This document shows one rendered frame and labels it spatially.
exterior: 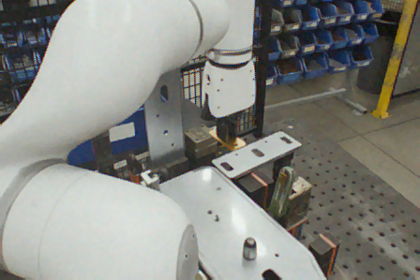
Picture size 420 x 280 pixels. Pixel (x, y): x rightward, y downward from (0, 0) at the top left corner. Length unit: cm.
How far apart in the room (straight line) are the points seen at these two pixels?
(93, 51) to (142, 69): 4
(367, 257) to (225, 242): 58
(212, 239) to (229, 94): 37
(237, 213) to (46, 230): 70
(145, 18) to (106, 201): 15
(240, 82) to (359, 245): 85
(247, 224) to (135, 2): 71
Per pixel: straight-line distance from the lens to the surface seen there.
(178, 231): 29
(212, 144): 114
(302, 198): 100
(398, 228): 148
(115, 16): 30
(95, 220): 29
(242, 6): 63
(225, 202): 99
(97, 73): 29
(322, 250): 93
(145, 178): 74
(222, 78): 67
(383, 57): 383
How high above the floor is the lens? 169
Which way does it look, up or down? 31 degrees down
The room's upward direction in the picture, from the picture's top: straight up
